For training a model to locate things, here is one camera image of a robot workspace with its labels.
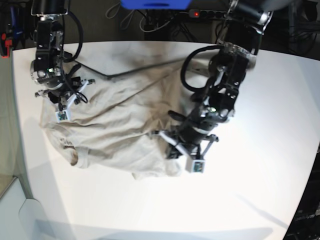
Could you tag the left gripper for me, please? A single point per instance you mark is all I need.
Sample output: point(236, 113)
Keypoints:
point(176, 147)

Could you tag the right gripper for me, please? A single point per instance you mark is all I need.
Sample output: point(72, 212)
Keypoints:
point(62, 98)

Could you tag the beige t-shirt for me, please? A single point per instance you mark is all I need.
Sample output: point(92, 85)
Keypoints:
point(115, 128)

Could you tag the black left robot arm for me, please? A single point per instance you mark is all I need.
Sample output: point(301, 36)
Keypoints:
point(237, 46)

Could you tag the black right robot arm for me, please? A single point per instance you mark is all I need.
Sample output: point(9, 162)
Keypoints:
point(47, 69)

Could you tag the red black clamp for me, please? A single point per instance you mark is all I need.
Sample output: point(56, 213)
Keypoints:
point(6, 43)

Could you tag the blue plastic box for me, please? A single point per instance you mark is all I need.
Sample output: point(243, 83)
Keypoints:
point(155, 4)

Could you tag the white cabinet corner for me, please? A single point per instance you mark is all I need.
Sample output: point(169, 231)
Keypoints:
point(22, 218)

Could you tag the black power strip red light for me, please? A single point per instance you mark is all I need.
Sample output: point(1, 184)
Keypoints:
point(206, 14)

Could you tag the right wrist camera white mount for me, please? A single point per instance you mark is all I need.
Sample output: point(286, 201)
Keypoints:
point(62, 111)

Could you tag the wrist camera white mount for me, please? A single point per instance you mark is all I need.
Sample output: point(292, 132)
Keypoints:
point(62, 111)
point(195, 165)

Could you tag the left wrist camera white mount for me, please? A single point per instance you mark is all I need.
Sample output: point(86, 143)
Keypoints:
point(195, 165)

